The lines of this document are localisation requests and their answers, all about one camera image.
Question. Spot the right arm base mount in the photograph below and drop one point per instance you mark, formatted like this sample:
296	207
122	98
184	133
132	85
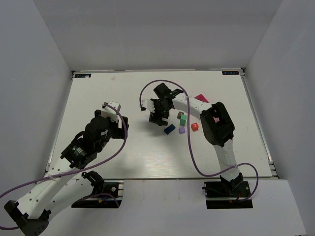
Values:
218	198

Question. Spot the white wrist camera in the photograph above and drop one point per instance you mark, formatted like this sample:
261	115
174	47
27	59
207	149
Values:
147	104
109	109

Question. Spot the dark blue wood block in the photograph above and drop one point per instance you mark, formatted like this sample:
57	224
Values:
169	129

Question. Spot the small lilac wood block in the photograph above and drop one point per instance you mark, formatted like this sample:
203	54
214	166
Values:
182	130

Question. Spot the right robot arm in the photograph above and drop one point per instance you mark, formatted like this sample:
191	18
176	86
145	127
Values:
216	124

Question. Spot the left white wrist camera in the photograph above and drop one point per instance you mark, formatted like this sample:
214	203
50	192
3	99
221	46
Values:
109	109

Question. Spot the left blue table label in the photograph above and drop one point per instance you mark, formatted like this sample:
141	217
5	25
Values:
82	75

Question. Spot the blue table label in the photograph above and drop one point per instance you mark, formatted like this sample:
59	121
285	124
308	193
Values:
230	72
82	75

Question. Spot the green hospital wood block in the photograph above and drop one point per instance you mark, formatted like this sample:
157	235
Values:
183	120

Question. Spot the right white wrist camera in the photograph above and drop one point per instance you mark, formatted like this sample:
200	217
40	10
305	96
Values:
147	104

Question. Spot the brown window wood block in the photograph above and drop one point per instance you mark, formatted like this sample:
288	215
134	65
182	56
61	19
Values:
179	115

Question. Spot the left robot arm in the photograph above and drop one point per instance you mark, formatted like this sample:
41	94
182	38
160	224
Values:
72	177

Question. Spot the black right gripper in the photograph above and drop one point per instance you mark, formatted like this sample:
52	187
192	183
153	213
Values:
158	114

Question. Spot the pink plastic box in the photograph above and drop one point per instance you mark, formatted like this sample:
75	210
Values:
201	98

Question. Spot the right blue table label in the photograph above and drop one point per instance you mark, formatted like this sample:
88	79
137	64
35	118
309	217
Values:
230	72

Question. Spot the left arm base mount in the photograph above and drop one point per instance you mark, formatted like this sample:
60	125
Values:
104	193

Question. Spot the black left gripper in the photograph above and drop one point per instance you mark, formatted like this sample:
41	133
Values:
120	131

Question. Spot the red orange wood cube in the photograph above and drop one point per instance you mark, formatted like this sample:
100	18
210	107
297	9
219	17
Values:
194	126

